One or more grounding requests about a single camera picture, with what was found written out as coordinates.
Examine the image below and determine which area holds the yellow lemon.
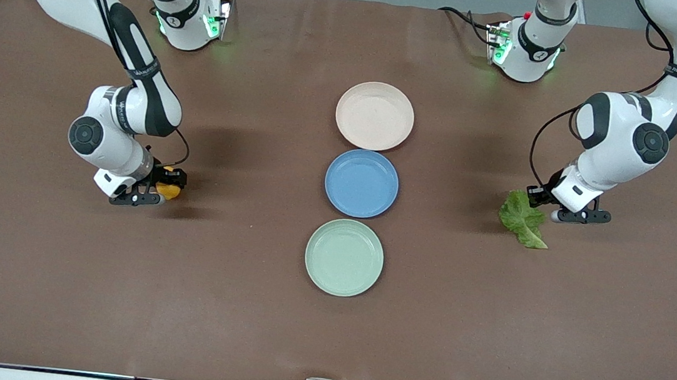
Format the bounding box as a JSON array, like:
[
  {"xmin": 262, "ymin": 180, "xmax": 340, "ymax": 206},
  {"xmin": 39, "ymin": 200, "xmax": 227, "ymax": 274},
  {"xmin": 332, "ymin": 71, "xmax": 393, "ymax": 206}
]
[{"xmin": 155, "ymin": 165, "xmax": 186, "ymax": 202}]

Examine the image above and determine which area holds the green lettuce leaf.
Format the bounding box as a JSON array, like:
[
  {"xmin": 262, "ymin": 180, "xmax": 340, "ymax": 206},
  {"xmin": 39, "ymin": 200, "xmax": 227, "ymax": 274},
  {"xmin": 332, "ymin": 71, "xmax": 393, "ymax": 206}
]
[{"xmin": 495, "ymin": 188, "xmax": 554, "ymax": 251}]

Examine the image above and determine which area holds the brown table cover sheet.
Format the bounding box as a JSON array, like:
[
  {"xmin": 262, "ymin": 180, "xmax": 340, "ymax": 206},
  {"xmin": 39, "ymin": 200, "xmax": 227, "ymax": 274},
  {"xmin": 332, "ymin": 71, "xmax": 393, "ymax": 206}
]
[{"xmin": 0, "ymin": 0, "xmax": 677, "ymax": 380}]

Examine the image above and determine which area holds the blue plate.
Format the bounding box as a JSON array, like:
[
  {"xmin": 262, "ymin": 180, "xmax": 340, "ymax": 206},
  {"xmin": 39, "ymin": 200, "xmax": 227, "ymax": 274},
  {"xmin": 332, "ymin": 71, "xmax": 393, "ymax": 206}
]
[{"xmin": 321, "ymin": 146, "xmax": 403, "ymax": 222}]

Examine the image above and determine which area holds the beige pink plate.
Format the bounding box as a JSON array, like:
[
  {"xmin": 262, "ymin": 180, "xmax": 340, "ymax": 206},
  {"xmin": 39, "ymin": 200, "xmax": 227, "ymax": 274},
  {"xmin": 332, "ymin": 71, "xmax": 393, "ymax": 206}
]
[{"xmin": 332, "ymin": 78, "xmax": 418, "ymax": 155}]

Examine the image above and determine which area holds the light green plate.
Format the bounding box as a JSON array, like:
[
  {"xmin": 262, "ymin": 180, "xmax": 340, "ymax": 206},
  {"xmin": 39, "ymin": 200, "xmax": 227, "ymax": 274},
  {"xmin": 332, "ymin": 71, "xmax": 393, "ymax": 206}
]
[{"xmin": 301, "ymin": 215, "xmax": 388, "ymax": 300}]

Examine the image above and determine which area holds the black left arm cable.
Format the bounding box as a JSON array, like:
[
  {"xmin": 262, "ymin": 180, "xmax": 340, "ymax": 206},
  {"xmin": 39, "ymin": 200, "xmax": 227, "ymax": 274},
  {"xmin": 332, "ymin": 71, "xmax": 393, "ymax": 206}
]
[{"xmin": 526, "ymin": 0, "xmax": 677, "ymax": 205}]

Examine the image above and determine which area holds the black left base cable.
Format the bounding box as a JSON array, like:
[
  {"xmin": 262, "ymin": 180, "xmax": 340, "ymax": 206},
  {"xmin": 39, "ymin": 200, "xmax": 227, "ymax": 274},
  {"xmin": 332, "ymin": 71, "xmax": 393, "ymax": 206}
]
[{"xmin": 434, "ymin": 6, "xmax": 510, "ymax": 48}]

